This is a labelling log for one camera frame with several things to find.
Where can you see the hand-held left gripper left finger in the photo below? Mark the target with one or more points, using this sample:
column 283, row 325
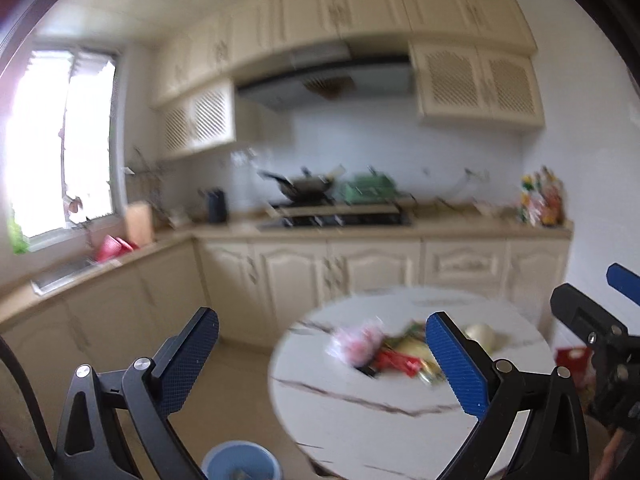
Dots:
column 192, row 355

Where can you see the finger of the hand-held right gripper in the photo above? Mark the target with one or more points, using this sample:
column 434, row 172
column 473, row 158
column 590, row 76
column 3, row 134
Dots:
column 585, row 312
column 625, row 284

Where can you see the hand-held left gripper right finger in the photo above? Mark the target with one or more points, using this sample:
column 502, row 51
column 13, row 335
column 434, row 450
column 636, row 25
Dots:
column 457, row 365

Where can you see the green gold packet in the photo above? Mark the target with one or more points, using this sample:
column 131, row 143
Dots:
column 429, row 372

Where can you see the pale round bun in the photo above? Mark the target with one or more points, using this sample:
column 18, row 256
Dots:
column 480, row 336

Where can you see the lime green packet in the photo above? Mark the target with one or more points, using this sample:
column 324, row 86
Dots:
column 412, row 347

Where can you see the red packet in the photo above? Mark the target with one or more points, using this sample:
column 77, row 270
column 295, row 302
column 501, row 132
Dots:
column 400, row 362

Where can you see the dark brown packet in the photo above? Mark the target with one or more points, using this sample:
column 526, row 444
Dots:
column 366, row 370

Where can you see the pink plastic bag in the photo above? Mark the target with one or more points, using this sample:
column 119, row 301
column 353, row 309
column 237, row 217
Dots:
column 357, row 345

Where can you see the blue plastic bin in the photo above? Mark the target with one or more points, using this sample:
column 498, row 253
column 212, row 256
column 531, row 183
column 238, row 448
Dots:
column 220, row 465

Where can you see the red bag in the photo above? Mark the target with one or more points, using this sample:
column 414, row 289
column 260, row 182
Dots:
column 572, row 362

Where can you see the cluster of condiment bottles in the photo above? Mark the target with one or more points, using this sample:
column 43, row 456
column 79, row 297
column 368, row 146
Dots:
column 542, row 200

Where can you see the round white marble table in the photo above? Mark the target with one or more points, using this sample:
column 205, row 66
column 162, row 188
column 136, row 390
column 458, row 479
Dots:
column 350, row 425

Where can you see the cream lower kitchen cabinets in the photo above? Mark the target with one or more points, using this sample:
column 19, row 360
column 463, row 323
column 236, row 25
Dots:
column 375, row 270

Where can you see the red drain basket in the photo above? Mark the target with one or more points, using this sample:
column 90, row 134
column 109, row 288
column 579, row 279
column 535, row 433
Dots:
column 114, row 249

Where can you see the wooden cutting board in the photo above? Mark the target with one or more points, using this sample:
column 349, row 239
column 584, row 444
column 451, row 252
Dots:
column 139, row 222

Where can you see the black kettle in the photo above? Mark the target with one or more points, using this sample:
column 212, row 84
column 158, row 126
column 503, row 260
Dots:
column 216, row 207

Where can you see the steel sink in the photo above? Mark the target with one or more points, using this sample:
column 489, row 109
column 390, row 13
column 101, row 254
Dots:
column 60, row 275

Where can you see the metal faucet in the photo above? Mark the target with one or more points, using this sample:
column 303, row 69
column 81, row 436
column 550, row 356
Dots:
column 89, row 237

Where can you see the black glass gas stove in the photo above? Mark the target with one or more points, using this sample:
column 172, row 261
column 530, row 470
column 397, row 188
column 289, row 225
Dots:
column 350, row 220

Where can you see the metal utensil rack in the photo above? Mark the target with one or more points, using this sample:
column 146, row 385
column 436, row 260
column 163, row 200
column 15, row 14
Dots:
column 150, row 175

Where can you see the black induction cooker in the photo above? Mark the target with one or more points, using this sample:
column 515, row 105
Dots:
column 300, row 203

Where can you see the green electric cooking pot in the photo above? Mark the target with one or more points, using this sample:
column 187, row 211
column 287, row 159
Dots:
column 367, row 190

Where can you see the black wok with lid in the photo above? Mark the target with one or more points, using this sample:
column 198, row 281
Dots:
column 305, row 187

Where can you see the small cream lattice door cabinet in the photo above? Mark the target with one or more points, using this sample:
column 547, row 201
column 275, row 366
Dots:
column 200, row 120

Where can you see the wide cream lattice door cabinet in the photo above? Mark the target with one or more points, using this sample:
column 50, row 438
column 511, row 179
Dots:
column 475, row 85

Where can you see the kitchen window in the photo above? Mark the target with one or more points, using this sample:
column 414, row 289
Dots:
column 45, row 150

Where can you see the grey range hood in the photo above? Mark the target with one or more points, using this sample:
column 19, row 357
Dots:
column 325, row 80

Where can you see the cream upper wall cabinets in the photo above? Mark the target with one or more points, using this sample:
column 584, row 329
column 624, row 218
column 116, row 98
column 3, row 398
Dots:
column 350, row 10

